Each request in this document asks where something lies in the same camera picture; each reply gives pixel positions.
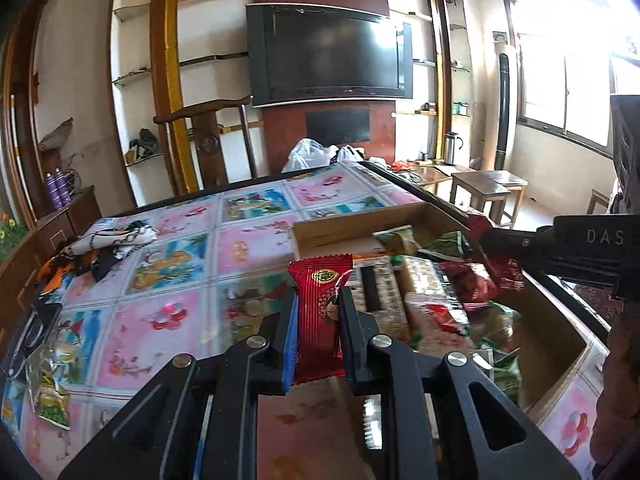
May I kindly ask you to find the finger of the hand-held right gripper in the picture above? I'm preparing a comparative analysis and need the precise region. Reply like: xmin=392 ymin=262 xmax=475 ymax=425
xmin=477 ymin=227 xmax=543 ymax=267

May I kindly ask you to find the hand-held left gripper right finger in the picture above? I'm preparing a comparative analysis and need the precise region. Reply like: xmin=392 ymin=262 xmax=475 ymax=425
xmin=337 ymin=286 xmax=582 ymax=480

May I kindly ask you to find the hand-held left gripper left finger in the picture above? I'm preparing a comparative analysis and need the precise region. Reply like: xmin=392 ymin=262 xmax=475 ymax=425
xmin=56 ymin=286 xmax=301 ymax=480

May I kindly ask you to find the dark red foil packet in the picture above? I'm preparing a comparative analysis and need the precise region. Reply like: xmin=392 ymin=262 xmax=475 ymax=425
xmin=442 ymin=259 xmax=501 ymax=307
xmin=467 ymin=211 xmax=527 ymax=293

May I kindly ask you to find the red round-emblem snack packet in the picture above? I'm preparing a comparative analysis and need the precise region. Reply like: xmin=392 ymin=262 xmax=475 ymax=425
xmin=287 ymin=255 xmax=354 ymax=386

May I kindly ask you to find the orange-edged cracker packet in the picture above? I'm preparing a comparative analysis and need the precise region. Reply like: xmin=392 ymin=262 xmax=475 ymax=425
xmin=350 ymin=255 xmax=410 ymax=342

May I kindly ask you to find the green-edged cracker packet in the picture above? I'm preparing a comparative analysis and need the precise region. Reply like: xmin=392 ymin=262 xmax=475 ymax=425
xmin=395 ymin=255 xmax=453 ymax=311

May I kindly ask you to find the red green white snack packet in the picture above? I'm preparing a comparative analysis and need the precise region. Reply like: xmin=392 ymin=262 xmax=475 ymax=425
xmin=405 ymin=300 xmax=472 ymax=337

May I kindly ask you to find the gold green striped packet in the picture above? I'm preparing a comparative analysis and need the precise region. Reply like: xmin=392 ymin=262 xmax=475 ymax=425
xmin=372 ymin=224 xmax=422 ymax=257

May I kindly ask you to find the cardboard box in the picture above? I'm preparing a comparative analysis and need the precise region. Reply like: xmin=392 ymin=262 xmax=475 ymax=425
xmin=290 ymin=201 xmax=615 ymax=413

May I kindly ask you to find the green pea snack packet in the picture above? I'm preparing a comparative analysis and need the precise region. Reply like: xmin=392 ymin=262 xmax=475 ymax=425
xmin=472 ymin=345 xmax=524 ymax=411

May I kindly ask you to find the person's right hand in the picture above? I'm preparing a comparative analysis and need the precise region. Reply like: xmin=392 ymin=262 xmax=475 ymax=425
xmin=591 ymin=302 xmax=640 ymax=480

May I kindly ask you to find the wooden chair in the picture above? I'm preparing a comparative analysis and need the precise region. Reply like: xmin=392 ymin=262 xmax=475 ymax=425
xmin=586 ymin=187 xmax=627 ymax=217
xmin=152 ymin=95 xmax=253 ymax=192

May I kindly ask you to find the wooden stool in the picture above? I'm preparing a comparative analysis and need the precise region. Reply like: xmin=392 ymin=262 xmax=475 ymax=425
xmin=449 ymin=172 xmax=513 ymax=231
xmin=480 ymin=169 xmax=530 ymax=226

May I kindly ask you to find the steel kettle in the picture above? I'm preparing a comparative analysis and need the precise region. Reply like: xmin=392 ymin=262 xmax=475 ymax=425
xmin=442 ymin=131 xmax=464 ymax=167

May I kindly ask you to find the standing air conditioner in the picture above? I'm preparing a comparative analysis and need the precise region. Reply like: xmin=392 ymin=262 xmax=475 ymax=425
xmin=492 ymin=42 xmax=517 ymax=171

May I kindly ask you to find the floral printed tablecloth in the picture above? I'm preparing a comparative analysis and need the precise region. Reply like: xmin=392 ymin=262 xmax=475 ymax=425
xmin=0 ymin=160 xmax=618 ymax=480

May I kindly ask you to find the window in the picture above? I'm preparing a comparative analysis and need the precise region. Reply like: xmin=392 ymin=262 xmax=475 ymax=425
xmin=515 ymin=0 xmax=640 ymax=153

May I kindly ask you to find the white plastic bag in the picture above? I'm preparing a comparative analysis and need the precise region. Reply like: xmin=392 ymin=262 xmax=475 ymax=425
xmin=281 ymin=137 xmax=340 ymax=174
xmin=334 ymin=144 xmax=367 ymax=165

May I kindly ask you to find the black white orange scarf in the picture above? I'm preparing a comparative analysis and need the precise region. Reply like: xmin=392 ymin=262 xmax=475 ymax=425
xmin=37 ymin=217 xmax=160 ymax=297

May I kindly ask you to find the green black bundle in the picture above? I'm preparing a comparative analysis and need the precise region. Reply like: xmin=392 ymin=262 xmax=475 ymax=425
xmin=126 ymin=127 xmax=165 ymax=165

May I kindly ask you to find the green packet on table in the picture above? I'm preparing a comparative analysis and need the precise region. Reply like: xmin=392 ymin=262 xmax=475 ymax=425
xmin=24 ymin=344 xmax=75 ymax=431

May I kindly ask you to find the wooden cabinet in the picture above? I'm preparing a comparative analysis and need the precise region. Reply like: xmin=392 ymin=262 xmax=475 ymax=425
xmin=27 ymin=185 xmax=104 ymax=266

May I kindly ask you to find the black flat television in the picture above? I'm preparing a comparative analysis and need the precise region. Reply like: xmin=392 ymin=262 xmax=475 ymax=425
xmin=245 ymin=2 xmax=414 ymax=109

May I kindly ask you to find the black flat device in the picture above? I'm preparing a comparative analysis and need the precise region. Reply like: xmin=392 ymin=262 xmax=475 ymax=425
xmin=0 ymin=302 xmax=63 ymax=380

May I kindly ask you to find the purple bottle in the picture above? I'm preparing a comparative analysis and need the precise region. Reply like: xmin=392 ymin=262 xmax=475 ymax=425
xmin=54 ymin=167 xmax=73 ymax=206
xmin=44 ymin=171 xmax=62 ymax=210

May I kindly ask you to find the brown cloth bag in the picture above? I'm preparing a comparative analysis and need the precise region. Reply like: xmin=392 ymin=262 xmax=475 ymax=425
xmin=37 ymin=117 xmax=76 ymax=153

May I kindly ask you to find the wall shelf unit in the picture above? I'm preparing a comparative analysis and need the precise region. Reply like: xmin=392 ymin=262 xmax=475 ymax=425
xmin=390 ymin=0 xmax=473 ymax=171
xmin=111 ymin=2 xmax=251 ymax=196

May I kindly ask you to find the dark wall panel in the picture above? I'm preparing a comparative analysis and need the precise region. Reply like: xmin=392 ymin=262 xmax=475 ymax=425
xmin=305 ymin=107 xmax=373 ymax=144

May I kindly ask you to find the floral wall poster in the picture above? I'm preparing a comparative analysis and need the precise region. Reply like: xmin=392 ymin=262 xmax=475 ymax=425
xmin=0 ymin=200 xmax=28 ymax=261

